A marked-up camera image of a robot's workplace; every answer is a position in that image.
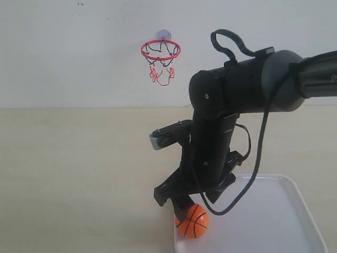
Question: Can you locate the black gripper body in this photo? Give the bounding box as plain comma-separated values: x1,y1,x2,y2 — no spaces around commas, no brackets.
154,123,244,206

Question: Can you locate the small orange basketball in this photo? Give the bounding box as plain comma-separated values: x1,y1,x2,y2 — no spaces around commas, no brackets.
175,203,209,239

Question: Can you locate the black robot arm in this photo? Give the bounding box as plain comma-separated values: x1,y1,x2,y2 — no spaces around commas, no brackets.
150,50,336,221

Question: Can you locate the red mini basketball hoop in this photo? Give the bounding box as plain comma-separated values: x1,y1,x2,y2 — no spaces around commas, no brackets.
140,39,181,86

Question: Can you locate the white plastic tray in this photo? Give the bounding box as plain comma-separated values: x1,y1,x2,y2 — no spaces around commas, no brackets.
174,174,328,252

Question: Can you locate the clear suction cup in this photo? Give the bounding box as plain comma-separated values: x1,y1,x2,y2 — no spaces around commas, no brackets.
156,30,172,40

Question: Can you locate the black cable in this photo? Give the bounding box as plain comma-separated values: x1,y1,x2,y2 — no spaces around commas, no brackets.
189,28,314,217

